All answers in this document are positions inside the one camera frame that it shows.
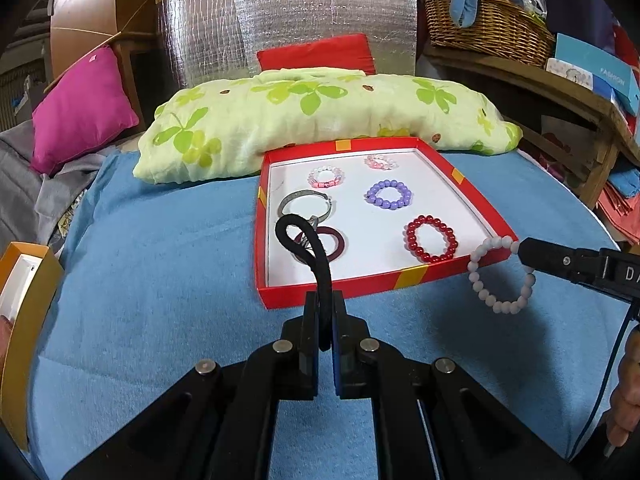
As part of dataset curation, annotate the grey cloth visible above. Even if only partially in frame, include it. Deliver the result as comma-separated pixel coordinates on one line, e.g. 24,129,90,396
0,125,108,256

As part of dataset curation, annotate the red bead bracelet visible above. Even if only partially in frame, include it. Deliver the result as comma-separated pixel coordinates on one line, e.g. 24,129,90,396
404,214,460,264

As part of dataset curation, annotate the pale pink bead bracelet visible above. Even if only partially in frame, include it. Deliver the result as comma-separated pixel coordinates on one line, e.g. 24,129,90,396
364,153,401,172

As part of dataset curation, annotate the red cushion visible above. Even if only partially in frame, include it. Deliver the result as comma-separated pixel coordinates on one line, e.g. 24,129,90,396
256,33,377,77

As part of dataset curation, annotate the silver metal bangle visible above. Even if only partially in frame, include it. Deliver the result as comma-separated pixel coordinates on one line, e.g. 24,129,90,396
277,189,335,225

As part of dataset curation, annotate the purple bead bracelet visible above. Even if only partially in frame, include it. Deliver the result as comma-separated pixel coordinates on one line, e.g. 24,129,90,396
365,179,416,211

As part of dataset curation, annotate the black hair tie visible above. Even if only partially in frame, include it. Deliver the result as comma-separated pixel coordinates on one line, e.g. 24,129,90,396
274,214,333,353

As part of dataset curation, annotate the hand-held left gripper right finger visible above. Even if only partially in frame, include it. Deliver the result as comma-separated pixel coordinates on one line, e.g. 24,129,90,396
332,291,583,480

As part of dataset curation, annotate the round wooden board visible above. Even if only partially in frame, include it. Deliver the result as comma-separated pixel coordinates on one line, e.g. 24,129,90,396
50,0,161,61

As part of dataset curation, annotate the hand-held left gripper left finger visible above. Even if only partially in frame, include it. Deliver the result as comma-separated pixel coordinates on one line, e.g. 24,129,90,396
62,291,321,480

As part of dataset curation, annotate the white card box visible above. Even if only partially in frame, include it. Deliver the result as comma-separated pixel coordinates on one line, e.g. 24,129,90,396
545,57,595,92

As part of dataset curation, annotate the green floral pillow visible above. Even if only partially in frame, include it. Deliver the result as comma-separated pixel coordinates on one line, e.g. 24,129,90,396
132,66,524,185

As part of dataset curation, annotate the silver foil mat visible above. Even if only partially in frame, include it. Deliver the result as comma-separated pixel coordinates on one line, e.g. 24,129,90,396
157,0,418,91

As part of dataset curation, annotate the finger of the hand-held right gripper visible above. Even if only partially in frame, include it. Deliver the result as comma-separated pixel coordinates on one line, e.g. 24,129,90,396
517,237,608,288

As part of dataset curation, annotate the dark maroon bangle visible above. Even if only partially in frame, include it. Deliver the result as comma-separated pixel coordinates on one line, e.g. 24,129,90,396
292,226,347,263

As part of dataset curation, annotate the white bead bracelet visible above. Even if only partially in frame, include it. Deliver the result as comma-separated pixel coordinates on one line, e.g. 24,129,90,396
467,235,537,317

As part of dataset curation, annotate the person's right hand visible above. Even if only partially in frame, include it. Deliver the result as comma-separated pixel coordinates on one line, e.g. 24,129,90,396
607,330,640,448

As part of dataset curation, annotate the blue flat box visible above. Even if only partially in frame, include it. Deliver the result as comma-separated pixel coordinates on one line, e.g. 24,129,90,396
552,32,632,111

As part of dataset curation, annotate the pink pillow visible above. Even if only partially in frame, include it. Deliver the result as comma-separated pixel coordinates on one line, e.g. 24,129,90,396
30,46,141,176

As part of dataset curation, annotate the orange cardboard box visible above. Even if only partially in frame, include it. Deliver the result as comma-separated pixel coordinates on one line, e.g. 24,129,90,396
0,241,66,453

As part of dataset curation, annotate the coral folded cloth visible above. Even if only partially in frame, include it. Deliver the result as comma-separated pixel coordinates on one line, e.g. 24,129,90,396
597,175,640,246

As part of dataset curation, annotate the red cardboard box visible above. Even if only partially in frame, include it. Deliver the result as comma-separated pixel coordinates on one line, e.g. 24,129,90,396
254,136,521,310

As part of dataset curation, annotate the wooden bench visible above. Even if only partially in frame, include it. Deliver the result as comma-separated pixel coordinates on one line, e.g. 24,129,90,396
422,45,640,211

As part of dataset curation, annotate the wicker basket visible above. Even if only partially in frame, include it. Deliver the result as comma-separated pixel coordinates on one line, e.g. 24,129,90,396
420,0,557,68

